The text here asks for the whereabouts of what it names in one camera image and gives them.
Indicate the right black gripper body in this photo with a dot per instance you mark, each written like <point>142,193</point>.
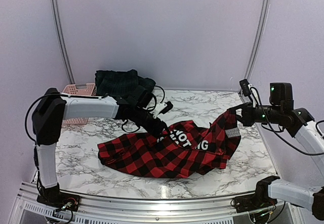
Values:
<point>251,119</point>

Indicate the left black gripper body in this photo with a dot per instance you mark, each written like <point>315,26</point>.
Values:
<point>153,129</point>

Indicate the green plaid skirt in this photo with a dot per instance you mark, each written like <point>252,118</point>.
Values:
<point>121,83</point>

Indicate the red black plaid shirt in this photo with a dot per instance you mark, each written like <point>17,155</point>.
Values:
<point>182,150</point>

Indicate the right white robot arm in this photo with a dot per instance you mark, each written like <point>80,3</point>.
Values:
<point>295,127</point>

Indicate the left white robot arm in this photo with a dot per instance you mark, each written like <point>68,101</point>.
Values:
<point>55,107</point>

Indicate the pink plastic basket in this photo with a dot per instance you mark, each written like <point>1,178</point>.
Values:
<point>88,89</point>

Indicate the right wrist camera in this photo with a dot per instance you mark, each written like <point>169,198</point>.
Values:
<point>246,91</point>

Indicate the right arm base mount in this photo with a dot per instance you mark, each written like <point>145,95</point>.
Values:
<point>251,202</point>

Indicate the aluminium front table rail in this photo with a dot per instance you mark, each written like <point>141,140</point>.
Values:
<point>100,209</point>

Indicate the right aluminium frame post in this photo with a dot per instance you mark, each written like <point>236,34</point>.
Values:
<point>259,33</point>

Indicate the aluminium frame post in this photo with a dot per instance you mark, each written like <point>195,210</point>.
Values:
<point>61,40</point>
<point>259,33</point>

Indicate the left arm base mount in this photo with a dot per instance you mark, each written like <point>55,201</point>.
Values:
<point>61,200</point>

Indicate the left aluminium frame post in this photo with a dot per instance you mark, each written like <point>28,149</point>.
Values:
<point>61,40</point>

